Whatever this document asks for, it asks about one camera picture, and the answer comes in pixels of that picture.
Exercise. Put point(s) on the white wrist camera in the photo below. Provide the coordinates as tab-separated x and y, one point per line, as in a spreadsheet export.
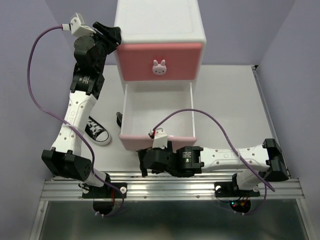
160	138
77	27

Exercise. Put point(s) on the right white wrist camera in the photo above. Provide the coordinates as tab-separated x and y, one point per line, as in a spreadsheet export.
160	138

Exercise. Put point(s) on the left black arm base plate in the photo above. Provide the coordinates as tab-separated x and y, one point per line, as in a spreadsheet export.
106	192

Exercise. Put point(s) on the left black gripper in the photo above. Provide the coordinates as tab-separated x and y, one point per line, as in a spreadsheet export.
113	35

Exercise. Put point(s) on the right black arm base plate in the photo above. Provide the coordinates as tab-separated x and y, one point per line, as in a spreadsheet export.
226	189

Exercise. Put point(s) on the aluminium mounting rail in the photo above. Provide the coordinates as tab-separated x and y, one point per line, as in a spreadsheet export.
161	187

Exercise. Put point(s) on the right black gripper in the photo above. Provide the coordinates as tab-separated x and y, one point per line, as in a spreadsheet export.
142	152

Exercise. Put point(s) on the black canvas sneaker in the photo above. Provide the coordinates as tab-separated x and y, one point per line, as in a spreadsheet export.
119	118
97	133

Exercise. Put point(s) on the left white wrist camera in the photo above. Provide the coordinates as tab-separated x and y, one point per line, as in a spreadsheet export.
77	27

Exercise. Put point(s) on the white shoe cabinet body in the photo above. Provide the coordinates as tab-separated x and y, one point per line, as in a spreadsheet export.
159	22

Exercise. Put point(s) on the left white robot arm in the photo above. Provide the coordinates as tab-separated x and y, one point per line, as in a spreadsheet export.
64	158

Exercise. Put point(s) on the dark pink drawer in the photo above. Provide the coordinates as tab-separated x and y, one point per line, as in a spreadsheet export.
159	62

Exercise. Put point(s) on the light pink drawer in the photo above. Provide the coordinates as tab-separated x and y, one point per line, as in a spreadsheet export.
147	103

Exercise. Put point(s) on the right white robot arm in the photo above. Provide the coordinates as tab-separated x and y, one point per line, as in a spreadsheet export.
263	163

